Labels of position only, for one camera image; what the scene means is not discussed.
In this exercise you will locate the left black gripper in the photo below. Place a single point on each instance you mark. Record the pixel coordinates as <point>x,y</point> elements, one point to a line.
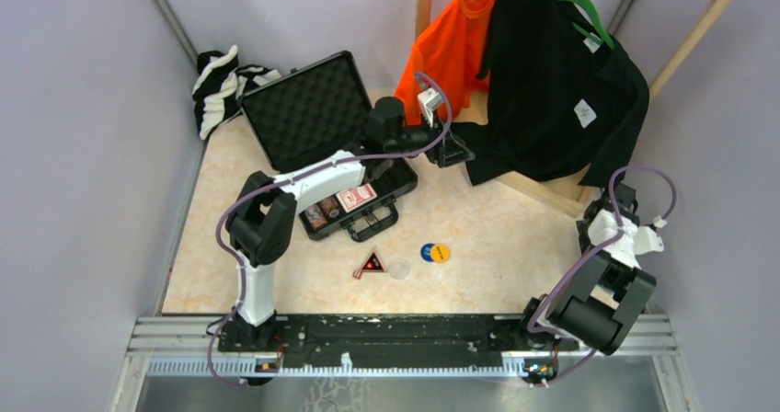
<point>450,150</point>

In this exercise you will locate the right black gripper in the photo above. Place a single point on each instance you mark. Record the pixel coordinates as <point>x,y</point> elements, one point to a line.
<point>583,238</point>

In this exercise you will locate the black poker set case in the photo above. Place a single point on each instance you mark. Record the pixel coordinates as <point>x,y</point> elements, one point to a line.
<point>305,117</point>

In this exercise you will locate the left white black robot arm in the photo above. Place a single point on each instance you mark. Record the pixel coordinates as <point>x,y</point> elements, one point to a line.
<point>260,222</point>

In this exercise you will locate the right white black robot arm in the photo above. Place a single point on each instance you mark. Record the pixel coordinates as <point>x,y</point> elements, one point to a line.
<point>599,300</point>

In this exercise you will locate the red playing card deck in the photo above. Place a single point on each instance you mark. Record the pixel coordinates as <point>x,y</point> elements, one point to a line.
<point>354,198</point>

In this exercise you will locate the purple black chip stack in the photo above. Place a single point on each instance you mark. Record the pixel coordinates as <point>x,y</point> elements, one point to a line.
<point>330,208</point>

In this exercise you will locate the orange t-shirt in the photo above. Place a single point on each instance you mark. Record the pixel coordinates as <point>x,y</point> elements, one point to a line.
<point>450,52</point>

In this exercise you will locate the blue orange chip stack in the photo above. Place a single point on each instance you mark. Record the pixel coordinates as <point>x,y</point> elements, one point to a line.
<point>316,219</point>

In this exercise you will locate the blue small blind button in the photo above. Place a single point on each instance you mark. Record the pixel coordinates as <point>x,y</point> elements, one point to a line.
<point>425,252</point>

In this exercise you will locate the black t-shirt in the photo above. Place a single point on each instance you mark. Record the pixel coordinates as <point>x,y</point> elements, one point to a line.
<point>559,103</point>

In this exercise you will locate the yellow big blind button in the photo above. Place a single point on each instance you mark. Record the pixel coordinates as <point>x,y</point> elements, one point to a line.
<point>440,253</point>

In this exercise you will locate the black red triangle token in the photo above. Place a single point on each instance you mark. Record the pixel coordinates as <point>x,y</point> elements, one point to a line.
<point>372,263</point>

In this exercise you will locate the clear dealer button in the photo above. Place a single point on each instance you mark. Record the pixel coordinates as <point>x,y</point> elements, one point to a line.
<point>399,269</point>

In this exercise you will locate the black white striped cloth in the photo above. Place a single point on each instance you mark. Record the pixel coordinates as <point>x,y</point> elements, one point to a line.
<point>222,82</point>

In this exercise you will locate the green clothes hanger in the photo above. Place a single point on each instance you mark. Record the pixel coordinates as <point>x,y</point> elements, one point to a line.
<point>592,15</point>

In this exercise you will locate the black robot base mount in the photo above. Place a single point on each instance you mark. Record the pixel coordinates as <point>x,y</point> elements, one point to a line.
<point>389,341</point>

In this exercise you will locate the aluminium frame rail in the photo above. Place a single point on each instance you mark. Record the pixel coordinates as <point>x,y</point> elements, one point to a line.
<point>173,363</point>

